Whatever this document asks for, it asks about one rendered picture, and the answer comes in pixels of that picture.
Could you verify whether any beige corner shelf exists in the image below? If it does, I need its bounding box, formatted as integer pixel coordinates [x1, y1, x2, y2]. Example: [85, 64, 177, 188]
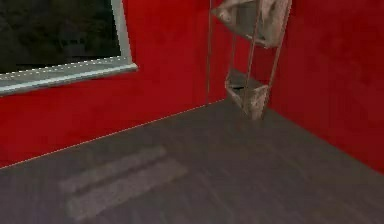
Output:
[205, 0, 293, 122]

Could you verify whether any grey framed window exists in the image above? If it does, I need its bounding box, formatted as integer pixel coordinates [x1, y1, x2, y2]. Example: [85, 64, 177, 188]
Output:
[0, 0, 139, 97]

